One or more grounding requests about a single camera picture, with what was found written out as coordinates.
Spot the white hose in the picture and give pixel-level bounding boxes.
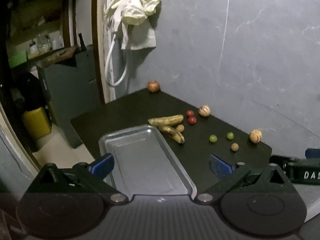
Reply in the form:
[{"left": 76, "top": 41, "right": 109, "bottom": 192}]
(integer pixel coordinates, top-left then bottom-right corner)
[{"left": 104, "top": 17, "right": 128, "bottom": 87}]

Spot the metal tray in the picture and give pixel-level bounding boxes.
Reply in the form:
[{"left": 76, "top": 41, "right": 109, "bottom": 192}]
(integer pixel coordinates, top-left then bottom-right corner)
[{"left": 98, "top": 124, "right": 197, "bottom": 196}]

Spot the reddish apple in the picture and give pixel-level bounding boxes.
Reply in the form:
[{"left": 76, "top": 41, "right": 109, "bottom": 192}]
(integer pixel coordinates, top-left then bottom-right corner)
[{"left": 147, "top": 80, "right": 161, "bottom": 93}]

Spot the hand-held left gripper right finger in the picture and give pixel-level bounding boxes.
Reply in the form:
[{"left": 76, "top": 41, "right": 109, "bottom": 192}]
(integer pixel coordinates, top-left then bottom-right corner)
[{"left": 194, "top": 154, "right": 298, "bottom": 205}]

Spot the short spotted banana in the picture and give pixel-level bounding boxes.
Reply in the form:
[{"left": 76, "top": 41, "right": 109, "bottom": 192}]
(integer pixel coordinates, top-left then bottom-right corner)
[{"left": 158, "top": 125, "right": 185, "bottom": 145}]

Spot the black bag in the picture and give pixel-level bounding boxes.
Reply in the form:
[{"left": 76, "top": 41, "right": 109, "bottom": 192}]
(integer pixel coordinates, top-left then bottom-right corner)
[{"left": 10, "top": 72, "right": 48, "bottom": 120}]

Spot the wooden board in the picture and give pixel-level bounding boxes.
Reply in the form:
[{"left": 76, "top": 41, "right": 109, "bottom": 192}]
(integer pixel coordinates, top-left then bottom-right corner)
[{"left": 27, "top": 45, "right": 87, "bottom": 67}]

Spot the white box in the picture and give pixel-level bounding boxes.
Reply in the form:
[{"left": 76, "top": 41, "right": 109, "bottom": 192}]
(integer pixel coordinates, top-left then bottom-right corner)
[{"left": 51, "top": 32, "right": 63, "bottom": 50}]

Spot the green box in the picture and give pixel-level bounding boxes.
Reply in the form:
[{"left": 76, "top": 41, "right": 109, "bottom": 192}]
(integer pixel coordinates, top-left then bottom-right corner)
[{"left": 9, "top": 51, "right": 27, "bottom": 68}]

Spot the black tool handle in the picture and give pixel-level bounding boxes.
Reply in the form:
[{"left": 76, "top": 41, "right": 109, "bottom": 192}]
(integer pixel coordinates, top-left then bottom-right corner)
[{"left": 78, "top": 33, "right": 87, "bottom": 52}]

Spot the grey cabinet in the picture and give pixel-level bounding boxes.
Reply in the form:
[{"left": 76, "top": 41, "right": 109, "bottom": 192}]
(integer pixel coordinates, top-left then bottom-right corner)
[{"left": 36, "top": 44, "right": 100, "bottom": 148}]

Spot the clear plastic jar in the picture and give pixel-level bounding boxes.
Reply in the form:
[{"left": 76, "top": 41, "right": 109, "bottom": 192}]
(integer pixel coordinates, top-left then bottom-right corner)
[{"left": 36, "top": 36, "right": 52, "bottom": 53}]

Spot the grey cloth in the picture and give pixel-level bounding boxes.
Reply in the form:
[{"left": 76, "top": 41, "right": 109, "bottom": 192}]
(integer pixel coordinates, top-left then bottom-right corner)
[{"left": 121, "top": 21, "right": 157, "bottom": 50}]

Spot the striped pepino melon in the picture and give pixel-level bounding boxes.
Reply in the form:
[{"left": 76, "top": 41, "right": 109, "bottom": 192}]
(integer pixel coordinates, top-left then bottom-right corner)
[
  {"left": 249, "top": 129, "right": 262, "bottom": 144},
  {"left": 198, "top": 104, "right": 211, "bottom": 117}
]

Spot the long spotted banana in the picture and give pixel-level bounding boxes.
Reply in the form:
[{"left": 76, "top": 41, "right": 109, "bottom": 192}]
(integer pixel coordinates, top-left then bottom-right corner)
[{"left": 147, "top": 114, "right": 184, "bottom": 127}]

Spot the wooden door frame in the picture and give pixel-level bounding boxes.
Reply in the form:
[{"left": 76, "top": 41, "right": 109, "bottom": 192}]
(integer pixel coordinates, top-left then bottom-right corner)
[{"left": 91, "top": 0, "right": 110, "bottom": 104}]

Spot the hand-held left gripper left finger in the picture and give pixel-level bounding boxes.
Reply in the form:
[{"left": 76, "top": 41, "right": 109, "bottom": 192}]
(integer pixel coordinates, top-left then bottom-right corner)
[{"left": 24, "top": 153, "right": 128, "bottom": 205}]

